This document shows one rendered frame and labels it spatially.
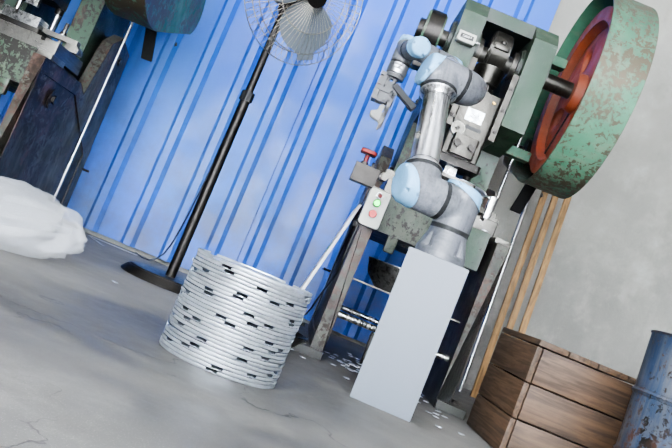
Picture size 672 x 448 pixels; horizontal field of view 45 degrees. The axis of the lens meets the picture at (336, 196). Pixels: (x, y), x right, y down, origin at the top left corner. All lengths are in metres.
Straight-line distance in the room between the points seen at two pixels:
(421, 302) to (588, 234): 2.39
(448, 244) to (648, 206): 2.51
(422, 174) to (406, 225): 0.67
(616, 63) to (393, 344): 1.34
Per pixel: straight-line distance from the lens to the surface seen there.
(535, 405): 2.50
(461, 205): 2.34
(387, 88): 2.98
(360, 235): 2.87
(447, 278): 2.30
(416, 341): 2.30
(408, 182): 2.28
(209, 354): 1.85
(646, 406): 2.22
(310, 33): 3.34
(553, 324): 4.53
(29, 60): 3.19
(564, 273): 4.54
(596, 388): 2.55
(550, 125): 3.63
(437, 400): 2.92
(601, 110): 3.02
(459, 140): 3.13
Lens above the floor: 0.30
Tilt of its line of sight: 5 degrees up
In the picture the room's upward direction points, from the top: 22 degrees clockwise
